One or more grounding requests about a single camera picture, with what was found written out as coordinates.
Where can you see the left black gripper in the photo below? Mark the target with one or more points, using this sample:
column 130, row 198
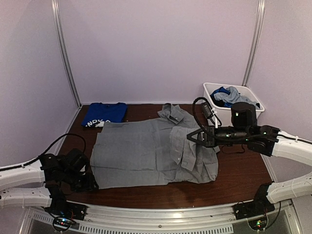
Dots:
column 88, row 185

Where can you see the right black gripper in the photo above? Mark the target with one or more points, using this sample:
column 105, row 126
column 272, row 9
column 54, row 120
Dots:
column 210, row 141

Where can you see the grey garment pile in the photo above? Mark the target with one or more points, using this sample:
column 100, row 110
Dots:
column 152, row 152

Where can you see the blue t-shirt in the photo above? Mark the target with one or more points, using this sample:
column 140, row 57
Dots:
column 100, row 113

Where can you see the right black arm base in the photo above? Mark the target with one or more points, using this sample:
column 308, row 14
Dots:
column 260, row 205

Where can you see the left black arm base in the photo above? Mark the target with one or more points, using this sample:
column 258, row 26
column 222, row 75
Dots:
column 60, row 206

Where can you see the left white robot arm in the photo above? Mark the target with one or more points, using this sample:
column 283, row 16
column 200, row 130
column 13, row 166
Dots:
column 36, row 183

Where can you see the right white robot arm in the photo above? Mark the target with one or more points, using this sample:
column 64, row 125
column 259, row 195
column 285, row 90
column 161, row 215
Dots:
column 266, row 140

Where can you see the white plastic laundry bin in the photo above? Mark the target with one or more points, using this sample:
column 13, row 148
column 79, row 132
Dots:
column 224, row 113

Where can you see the blue garment in bin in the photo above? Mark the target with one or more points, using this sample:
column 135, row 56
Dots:
column 225, row 97

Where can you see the light grey-blue garment in bin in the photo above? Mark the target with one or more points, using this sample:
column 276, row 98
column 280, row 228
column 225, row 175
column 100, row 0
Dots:
column 243, row 98

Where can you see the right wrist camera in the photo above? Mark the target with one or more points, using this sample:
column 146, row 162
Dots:
column 210, row 114

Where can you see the aluminium front rail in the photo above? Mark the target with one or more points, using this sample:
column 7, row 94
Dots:
column 218, row 219

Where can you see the right aluminium frame post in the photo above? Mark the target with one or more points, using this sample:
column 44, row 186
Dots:
column 259, row 20

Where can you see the aluminium frame post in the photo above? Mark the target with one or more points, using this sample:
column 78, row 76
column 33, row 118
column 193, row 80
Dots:
column 259, row 20
column 63, row 52

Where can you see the left aluminium frame post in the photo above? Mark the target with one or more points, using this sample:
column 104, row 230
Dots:
column 63, row 52

